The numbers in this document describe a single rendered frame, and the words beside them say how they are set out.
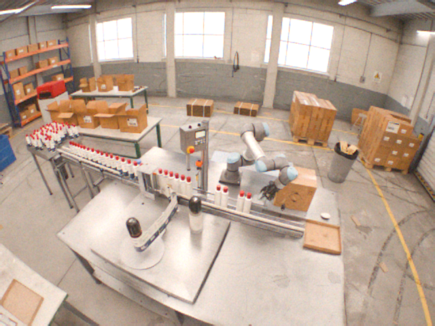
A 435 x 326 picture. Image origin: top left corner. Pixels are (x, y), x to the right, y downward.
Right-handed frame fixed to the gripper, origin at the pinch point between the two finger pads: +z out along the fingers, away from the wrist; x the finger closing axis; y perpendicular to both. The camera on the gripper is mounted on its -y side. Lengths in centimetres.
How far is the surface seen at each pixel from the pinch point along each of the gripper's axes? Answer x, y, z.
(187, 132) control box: -68, 3, -7
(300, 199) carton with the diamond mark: 30.9, -21.5, -7.8
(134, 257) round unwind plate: -43, 70, 46
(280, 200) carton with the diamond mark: 20.1, -20.1, 4.0
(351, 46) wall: 61, -578, -193
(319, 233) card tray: 57, -4, -7
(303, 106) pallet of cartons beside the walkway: 33, -331, 1
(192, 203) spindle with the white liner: -36, 33, 10
